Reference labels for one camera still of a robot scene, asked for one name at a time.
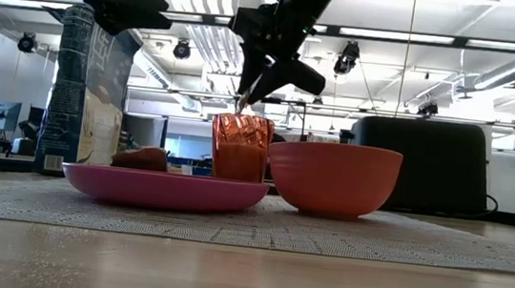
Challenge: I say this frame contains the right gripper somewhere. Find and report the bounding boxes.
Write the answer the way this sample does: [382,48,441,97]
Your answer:
[235,0,335,113]

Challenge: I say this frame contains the orange faceted glass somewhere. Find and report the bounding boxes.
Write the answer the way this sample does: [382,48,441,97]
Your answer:
[205,111,277,184]

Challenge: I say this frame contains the blue cereal box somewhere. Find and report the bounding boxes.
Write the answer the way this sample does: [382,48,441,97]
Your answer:
[24,0,147,184]

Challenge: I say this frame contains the red bowl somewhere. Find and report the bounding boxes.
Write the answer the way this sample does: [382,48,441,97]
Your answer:
[261,135,404,226]

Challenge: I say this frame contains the brown toast slice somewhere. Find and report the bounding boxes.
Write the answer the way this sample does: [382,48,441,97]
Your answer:
[110,141,172,173]

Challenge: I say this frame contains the pink plate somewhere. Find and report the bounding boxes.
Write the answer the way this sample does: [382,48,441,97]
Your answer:
[58,160,272,220]

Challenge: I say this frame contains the grey woven placemat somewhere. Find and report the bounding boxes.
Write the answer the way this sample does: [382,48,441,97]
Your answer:
[0,167,515,277]

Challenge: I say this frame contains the grey partition panel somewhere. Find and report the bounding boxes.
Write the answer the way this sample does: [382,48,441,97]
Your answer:
[118,113,169,153]

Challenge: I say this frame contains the black toaster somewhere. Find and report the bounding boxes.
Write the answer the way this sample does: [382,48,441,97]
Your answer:
[331,111,498,220]

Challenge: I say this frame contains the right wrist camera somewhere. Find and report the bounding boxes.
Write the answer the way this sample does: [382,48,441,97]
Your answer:
[226,2,273,46]

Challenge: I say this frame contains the black overhead frame beam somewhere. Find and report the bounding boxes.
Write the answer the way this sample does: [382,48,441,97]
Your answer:
[0,0,515,60]

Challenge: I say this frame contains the black toaster cable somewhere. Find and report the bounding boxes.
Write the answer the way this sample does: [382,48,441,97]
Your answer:
[445,190,502,223]

